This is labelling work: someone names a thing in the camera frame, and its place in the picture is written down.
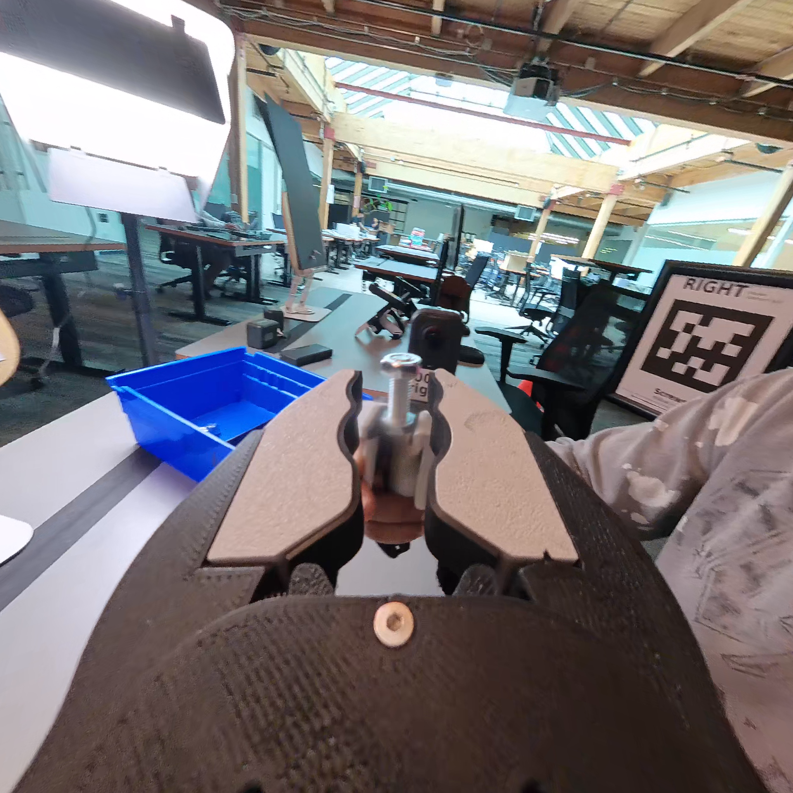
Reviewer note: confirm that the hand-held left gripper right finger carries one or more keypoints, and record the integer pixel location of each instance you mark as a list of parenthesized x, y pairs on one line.
[(495, 489)]

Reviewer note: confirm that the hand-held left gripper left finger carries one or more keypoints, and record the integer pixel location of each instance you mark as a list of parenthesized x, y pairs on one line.
[(291, 483)]

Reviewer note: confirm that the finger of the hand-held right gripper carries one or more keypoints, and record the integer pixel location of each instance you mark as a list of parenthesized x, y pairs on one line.
[(423, 471), (367, 446)]

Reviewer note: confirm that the blue storage bin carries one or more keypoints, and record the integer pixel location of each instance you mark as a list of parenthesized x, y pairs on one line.
[(186, 396)]

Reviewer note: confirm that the person's right forearm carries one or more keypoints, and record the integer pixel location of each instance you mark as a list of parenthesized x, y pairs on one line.
[(669, 446)]

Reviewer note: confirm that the person's right hand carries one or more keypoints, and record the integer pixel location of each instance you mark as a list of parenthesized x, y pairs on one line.
[(390, 520)]

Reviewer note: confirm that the black folding holder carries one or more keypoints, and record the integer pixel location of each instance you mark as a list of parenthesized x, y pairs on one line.
[(387, 310)]

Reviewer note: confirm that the black flat box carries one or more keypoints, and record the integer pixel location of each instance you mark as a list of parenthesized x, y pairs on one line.
[(305, 354)]

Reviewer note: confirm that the black office chair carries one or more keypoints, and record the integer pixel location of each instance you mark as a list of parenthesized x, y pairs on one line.
[(576, 347)]

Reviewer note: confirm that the black cube device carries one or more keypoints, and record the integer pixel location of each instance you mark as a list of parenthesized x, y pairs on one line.
[(263, 331)]

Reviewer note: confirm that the black panel wooden stand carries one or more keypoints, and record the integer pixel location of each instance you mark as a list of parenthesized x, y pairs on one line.
[(294, 186)]

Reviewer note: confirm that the black light stand pole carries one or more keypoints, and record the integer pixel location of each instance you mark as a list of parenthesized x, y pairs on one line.
[(139, 291)]

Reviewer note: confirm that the office desk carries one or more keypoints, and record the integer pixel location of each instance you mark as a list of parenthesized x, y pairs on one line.
[(49, 238), (210, 238)]

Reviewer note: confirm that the framed marker poster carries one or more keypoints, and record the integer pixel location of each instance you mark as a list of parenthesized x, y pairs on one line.
[(706, 334)]

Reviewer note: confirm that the ceiling projector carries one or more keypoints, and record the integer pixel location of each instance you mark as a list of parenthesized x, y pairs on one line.
[(533, 90)]

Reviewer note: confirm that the white stand base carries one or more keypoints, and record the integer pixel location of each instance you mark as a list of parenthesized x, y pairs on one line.
[(13, 539)]

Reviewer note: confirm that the bright studio light panel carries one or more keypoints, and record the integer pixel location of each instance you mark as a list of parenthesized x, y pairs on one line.
[(124, 74)]

